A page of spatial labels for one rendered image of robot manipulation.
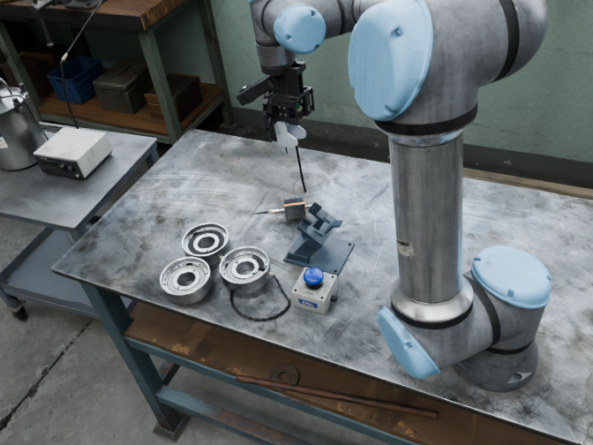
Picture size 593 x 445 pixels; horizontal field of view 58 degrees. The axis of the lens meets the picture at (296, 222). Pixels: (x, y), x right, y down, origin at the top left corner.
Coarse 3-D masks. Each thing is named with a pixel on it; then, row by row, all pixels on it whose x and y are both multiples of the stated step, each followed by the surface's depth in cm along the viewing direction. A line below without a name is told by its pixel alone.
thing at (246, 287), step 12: (240, 252) 116; (252, 252) 115; (264, 252) 113; (228, 264) 114; (240, 264) 114; (252, 264) 113; (240, 276) 110; (264, 276) 109; (240, 288) 109; (252, 288) 109
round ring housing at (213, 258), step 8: (200, 224) 122; (208, 224) 122; (216, 224) 121; (192, 232) 122; (224, 232) 121; (184, 240) 120; (200, 240) 120; (208, 240) 121; (216, 240) 119; (224, 240) 119; (184, 248) 117; (200, 248) 118; (208, 248) 118; (224, 248) 116; (192, 256) 115; (200, 256) 115; (208, 256) 115; (216, 256) 116; (208, 264) 117
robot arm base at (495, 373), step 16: (480, 352) 87; (496, 352) 85; (512, 352) 85; (528, 352) 87; (464, 368) 91; (480, 368) 88; (496, 368) 87; (512, 368) 87; (528, 368) 88; (480, 384) 90; (496, 384) 88; (512, 384) 88
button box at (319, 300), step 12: (300, 276) 107; (324, 276) 106; (336, 276) 106; (300, 288) 105; (312, 288) 104; (324, 288) 104; (336, 288) 108; (300, 300) 105; (312, 300) 103; (324, 300) 102; (336, 300) 106; (312, 312) 106; (324, 312) 104
